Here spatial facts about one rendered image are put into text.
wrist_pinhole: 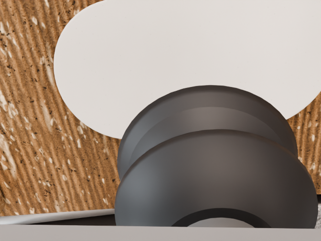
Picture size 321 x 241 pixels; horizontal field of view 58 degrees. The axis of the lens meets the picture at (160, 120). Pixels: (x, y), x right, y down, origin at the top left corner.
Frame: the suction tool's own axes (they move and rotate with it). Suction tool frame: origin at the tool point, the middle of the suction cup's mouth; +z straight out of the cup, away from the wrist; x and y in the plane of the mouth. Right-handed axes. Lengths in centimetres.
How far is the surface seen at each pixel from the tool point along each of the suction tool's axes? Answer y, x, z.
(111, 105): 4.1, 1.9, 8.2
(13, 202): 12.0, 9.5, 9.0
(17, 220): 13.3, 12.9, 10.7
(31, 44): 8.2, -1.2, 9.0
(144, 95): 2.3, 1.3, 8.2
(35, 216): 11.8, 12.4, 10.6
